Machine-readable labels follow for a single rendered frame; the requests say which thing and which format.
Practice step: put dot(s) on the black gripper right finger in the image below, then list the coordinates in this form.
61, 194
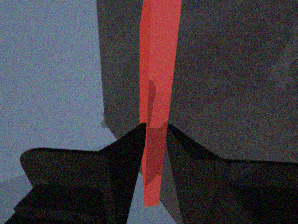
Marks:
202, 178

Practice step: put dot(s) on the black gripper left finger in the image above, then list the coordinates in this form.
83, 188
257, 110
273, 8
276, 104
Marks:
114, 170

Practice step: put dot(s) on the red box lid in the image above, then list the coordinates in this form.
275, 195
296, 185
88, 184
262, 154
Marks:
159, 27

